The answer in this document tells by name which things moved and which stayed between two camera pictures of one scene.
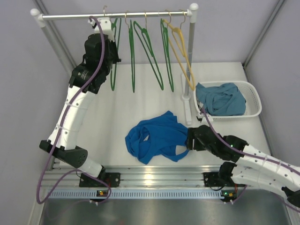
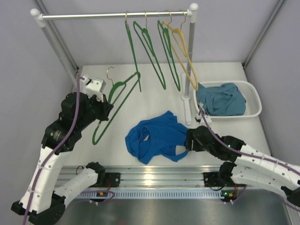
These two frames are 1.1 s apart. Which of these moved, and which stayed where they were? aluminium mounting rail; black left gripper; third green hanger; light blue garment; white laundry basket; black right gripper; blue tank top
Moved: black left gripper
Stayed: aluminium mounting rail; white laundry basket; third green hanger; light blue garment; black right gripper; blue tank top
